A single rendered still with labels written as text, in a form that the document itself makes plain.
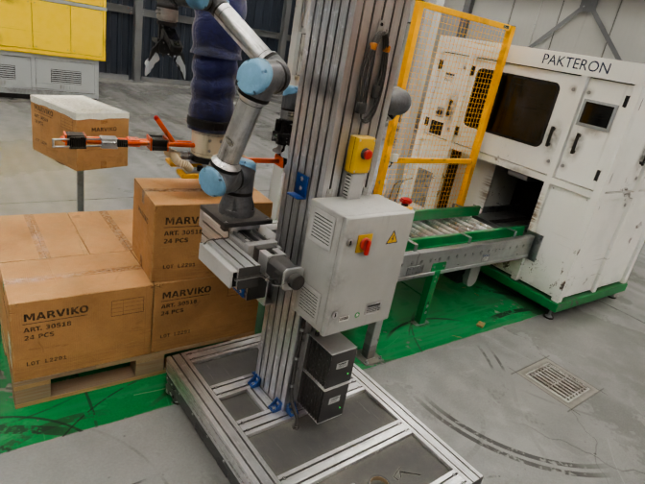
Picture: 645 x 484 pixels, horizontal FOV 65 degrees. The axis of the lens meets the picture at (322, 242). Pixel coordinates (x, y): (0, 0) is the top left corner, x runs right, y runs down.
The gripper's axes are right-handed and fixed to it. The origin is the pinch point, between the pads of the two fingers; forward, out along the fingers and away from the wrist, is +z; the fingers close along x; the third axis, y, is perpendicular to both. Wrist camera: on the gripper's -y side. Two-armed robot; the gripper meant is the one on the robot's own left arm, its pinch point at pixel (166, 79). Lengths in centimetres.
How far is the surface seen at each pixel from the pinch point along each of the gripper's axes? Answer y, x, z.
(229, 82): 25.0, -40.2, 1.9
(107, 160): 179, -31, 85
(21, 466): -16, 57, 152
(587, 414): -120, -217, 152
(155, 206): 18, -5, 59
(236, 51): 24.6, -41.8, -11.8
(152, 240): 19, -5, 76
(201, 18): 31.0, -26.6, -22.6
